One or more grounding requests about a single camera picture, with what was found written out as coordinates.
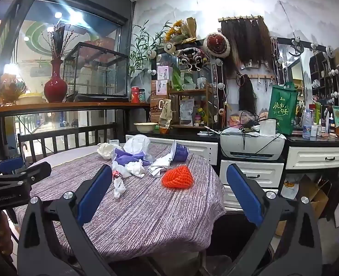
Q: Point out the red candy wrapper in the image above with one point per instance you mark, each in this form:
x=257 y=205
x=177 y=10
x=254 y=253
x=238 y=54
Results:
x=116 y=174

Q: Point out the person's left hand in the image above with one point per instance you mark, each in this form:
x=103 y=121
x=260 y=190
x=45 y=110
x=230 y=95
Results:
x=0 y=230

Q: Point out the lion dance mask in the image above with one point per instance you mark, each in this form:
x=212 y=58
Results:
x=192 y=59

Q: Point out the orange container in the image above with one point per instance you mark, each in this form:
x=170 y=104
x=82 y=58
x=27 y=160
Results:
x=164 y=130

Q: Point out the white desk drawer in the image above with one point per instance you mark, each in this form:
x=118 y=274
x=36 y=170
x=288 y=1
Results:
x=316 y=156

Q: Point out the cream plastic tub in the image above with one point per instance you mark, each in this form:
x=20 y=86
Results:
x=31 y=99

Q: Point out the black chair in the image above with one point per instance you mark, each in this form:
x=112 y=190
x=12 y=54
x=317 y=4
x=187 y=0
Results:
x=232 y=235

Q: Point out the purple striped tablecloth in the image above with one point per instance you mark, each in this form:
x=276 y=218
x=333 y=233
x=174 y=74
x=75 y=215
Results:
x=146 y=215

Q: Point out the green picture frame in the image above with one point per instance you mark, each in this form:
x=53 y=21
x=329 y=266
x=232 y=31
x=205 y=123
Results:
x=338 y=116

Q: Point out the white long cabinet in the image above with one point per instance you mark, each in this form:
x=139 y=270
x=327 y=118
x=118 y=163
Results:
x=203 y=149

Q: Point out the yellow white plastic bag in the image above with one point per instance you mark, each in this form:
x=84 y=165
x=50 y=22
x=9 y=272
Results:
x=290 y=188

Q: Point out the dried branches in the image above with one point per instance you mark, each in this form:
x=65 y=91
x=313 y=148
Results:
x=57 y=43

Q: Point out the white drawer unit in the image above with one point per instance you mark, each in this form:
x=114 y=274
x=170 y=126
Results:
x=249 y=172

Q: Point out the purple plastic bag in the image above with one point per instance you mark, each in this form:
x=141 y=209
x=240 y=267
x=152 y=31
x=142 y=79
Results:
x=129 y=155

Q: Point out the sunflower bouquet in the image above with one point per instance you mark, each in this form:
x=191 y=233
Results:
x=181 y=31

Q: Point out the beige paper snack bag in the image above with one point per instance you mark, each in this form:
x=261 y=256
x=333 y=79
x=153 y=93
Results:
x=166 y=112

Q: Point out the white grey wrapper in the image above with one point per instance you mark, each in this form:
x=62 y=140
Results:
x=159 y=166

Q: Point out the white wrapper with red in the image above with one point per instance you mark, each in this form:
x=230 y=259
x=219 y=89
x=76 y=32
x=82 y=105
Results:
x=119 y=189

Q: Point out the red fur-trimmed hat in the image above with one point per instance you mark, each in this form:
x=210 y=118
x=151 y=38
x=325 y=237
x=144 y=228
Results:
x=216 y=45

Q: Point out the black railing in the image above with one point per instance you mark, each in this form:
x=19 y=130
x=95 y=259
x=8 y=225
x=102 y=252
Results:
x=71 y=129

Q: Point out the brown hair wefts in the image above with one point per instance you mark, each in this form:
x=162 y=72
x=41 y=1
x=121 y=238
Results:
x=244 y=43

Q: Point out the blue paper cup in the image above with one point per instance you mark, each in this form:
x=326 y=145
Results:
x=181 y=152

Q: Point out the brown coffee carton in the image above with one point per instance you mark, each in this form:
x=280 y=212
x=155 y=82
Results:
x=154 y=118
x=154 y=106

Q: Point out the clear plastic bag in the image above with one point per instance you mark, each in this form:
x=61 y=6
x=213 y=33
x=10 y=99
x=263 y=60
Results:
x=119 y=166

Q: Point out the pink photo card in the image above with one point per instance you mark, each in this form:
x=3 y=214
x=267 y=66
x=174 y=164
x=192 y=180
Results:
x=162 y=87
x=163 y=72

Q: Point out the dried flower bouquet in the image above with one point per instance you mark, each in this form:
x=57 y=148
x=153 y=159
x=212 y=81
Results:
x=11 y=89

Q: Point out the orange foam fruit net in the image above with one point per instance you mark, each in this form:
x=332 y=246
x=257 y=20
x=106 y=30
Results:
x=176 y=178

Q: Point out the black wig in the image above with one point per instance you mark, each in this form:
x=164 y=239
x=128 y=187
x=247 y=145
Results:
x=247 y=95

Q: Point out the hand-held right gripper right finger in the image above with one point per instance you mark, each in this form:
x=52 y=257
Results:
x=244 y=195

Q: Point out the red vase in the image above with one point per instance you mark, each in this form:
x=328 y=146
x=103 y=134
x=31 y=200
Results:
x=56 y=89

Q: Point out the water bottle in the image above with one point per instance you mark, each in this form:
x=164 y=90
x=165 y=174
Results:
x=306 y=125

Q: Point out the glass terrarium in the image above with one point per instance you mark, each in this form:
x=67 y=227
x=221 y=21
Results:
x=97 y=72

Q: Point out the cream bowl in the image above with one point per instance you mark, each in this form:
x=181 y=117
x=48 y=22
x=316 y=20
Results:
x=145 y=127

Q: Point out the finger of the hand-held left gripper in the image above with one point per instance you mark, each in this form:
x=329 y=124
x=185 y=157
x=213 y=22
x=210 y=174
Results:
x=10 y=164
x=37 y=171

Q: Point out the white tissue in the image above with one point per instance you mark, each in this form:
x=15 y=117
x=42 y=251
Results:
x=135 y=168

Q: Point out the red jar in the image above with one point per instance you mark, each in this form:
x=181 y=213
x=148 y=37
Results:
x=135 y=95

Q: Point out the grey foil pouch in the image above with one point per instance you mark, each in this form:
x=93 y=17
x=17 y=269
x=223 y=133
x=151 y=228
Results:
x=186 y=112

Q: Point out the green tote bag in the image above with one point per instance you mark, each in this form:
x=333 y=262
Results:
x=283 y=109

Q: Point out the wooden rack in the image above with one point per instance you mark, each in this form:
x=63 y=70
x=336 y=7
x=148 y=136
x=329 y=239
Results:
x=192 y=91

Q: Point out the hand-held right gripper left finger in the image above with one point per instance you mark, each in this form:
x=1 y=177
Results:
x=96 y=192

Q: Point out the cardboard box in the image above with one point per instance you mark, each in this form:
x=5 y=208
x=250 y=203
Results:
x=313 y=195

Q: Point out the bulb-lit vanity mirror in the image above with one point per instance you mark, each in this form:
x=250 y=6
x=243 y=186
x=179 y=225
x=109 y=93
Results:
x=293 y=72
x=162 y=56

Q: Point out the white printer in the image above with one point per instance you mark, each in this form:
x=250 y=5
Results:
x=252 y=146

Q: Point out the white face mask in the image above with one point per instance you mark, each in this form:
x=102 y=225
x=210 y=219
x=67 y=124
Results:
x=136 y=143

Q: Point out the white plastic container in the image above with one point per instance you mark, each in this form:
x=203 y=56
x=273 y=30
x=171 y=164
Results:
x=268 y=126

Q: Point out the cream paper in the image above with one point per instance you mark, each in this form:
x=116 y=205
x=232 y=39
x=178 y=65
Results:
x=104 y=151

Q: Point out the green bamboo plant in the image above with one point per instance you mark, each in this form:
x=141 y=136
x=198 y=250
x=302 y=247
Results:
x=140 y=49

